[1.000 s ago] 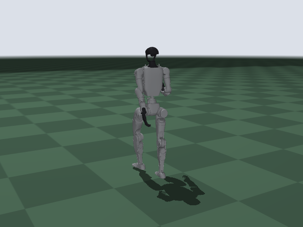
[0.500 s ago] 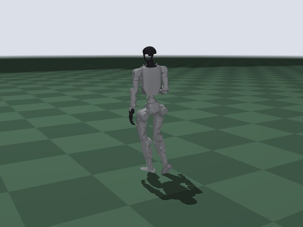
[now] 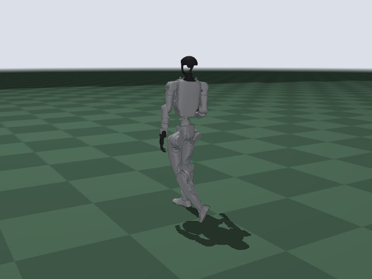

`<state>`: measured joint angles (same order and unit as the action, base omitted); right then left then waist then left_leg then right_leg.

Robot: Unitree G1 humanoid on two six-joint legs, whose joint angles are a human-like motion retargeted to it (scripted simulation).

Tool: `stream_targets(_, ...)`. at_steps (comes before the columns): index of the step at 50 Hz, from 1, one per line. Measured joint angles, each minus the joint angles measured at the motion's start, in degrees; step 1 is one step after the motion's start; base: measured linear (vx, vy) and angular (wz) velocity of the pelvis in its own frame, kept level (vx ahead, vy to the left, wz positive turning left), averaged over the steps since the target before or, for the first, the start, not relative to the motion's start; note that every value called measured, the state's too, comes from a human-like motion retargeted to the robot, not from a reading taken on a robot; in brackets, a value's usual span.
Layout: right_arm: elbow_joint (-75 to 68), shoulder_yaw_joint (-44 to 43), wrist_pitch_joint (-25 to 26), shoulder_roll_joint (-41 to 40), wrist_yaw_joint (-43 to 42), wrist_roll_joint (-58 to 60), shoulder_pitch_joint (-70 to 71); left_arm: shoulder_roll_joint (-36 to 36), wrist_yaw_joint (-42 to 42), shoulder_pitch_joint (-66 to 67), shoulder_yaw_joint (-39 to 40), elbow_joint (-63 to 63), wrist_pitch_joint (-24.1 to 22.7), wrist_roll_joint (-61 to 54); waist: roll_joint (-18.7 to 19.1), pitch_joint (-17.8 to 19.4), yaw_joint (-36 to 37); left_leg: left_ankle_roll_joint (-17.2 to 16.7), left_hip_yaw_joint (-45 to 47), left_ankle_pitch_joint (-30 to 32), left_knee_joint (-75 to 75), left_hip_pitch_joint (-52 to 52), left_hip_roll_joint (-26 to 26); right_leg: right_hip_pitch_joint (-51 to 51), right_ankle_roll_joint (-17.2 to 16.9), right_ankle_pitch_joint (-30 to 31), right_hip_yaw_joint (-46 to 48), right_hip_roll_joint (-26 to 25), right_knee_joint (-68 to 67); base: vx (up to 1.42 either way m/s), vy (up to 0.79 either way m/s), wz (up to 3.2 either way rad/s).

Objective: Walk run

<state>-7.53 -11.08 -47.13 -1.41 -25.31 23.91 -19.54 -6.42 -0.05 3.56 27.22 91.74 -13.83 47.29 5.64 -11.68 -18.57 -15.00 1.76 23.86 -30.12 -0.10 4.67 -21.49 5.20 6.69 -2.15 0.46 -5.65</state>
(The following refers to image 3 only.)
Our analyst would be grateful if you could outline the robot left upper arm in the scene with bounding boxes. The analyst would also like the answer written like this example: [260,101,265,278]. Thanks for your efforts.
[165,81,179,113]

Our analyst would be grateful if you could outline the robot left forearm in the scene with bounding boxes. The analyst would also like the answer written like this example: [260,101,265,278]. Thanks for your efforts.
[160,105,170,135]

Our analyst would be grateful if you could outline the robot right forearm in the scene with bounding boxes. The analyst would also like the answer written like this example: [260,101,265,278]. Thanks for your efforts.
[195,107,208,119]

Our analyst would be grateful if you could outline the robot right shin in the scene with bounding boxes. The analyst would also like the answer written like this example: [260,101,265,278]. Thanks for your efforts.
[181,164,194,201]

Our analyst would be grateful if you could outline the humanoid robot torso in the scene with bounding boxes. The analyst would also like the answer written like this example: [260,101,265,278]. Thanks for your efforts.
[173,77,201,141]

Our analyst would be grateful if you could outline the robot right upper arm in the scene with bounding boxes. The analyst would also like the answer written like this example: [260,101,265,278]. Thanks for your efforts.
[198,81,209,113]

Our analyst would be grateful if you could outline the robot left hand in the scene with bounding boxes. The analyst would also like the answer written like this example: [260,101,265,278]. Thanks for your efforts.
[159,131,166,152]

